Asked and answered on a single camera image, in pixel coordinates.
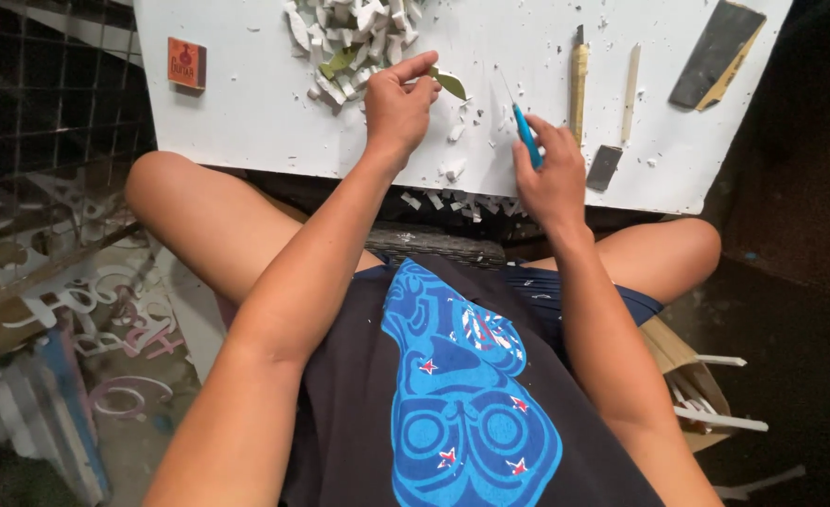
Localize person's right hand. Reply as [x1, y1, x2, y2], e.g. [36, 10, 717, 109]
[512, 115, 588, 231]

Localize person's left hand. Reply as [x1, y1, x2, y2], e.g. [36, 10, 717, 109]
[363, 50, 443, 161]

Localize blue handled craft knife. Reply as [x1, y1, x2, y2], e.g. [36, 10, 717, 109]
[499, 68, 544, 170]

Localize green foam leaf piece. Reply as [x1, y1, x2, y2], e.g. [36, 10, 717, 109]
[429, 65, 468, 101]

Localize small grey metal blade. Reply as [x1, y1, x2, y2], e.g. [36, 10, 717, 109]
[586, 145, 624, 192]

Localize cream plastic stick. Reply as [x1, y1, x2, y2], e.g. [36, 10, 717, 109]
[620, 43, 642, 145]

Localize woven wicker stool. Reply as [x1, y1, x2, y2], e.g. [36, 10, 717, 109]
[364, 222, 507, 270]

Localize dark blue shorts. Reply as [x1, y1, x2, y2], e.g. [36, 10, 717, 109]
[503, 262, 664, 353]

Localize pile of white foam scraps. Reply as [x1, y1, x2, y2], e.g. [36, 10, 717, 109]
[282, 0, 426, 107]

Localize green foam scrap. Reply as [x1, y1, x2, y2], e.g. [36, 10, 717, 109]
[318, 48, 359, 80]

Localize black shirt with blue print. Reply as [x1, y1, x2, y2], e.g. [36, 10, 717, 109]
[280, 253, 663, 507]

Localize white foam work board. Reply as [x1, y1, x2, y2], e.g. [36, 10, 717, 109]
[133, 0, 794, 215]

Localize cardboard box with foam strips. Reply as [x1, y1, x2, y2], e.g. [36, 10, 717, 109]
[639, 315, 769, 453]

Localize orange matchbox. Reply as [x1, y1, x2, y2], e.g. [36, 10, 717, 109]
[167, 37, 207, 90]

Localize heap of foam cutout letters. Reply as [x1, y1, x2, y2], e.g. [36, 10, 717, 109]
[0, 169, 198, 507]

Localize wooden handled chisel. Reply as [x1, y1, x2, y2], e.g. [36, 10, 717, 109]
[570, 24, 589, 146]

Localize wire mesh rack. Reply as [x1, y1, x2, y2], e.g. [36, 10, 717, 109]
[0, 0, 157, 244]

